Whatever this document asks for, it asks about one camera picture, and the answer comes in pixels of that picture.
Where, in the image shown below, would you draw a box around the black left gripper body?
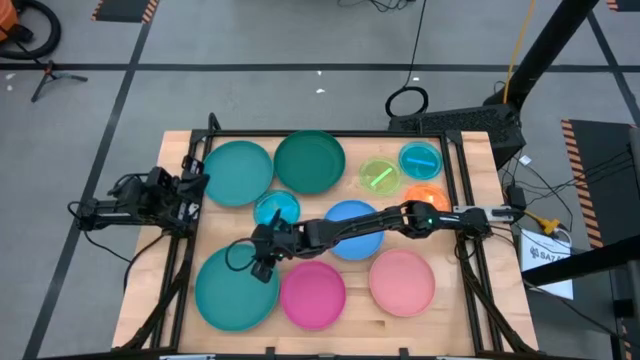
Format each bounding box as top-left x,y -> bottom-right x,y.
172,155 -> 205,224

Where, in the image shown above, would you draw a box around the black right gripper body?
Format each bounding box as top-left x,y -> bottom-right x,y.
251,209 -> 305,284

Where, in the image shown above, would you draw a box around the clear cyan small plate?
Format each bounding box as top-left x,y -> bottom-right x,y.
253,189 -> 302,229
398,141 -> 444,182

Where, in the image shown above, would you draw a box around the teal plastic plate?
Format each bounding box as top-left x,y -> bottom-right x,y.
194,243 -> 281,333
202,140 -> 275,208

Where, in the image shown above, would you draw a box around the magenta plastic plate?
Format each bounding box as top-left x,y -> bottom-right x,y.
279,260 -> 348,332

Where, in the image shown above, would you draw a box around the blue plastic plate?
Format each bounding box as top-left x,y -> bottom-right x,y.
323,199 -> 386,262

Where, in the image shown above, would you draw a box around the clear green small plate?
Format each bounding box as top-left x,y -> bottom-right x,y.
358,157 -> 403,197

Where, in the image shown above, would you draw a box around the pink plastic plate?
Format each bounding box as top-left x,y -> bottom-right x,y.
368,248 -> 437,318

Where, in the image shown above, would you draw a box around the clear orange small plate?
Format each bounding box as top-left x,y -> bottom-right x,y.
402,182 -> 452,214

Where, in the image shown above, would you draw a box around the dark green plastic plate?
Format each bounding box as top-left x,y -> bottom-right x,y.
273,130 -> 347,196

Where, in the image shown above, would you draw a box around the black floor tripod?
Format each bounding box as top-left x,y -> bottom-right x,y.
29,59 -> 90,104

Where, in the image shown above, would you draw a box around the black computer tower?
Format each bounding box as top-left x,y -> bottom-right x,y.
388,103 -> 527,170

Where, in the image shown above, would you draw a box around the black power adapter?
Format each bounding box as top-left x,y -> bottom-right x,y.
504,184 -> 527,211

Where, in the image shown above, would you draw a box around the orange vacuum cleaner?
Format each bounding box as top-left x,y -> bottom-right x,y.
0,0 -> 20,44

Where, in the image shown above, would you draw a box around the white paper sign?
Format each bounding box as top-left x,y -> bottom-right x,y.
519,229 -> 575,301

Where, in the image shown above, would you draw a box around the yellow plug connector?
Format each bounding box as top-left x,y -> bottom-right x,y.
524,209 -> 561,236

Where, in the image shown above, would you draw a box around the black stand beam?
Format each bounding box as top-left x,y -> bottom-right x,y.
520,233 -> 640,288

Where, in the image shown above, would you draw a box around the black aluminium table frame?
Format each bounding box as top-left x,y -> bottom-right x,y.
117,112 -> 540,359

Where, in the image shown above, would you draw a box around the black looped floor cable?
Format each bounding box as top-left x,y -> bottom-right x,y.
383,0 -> 430,119

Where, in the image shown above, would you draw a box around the black vacuum hose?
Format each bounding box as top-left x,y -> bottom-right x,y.
0,0 -> 62,61

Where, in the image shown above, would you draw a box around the black cable tangle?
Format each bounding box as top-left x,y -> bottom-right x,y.
337,0 -> 416,14

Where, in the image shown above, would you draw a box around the yellow cable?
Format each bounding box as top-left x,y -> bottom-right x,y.
502,0 -> 537,105

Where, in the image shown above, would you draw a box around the black camera stand pole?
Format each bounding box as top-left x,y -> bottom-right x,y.
482,0 -> 601,109

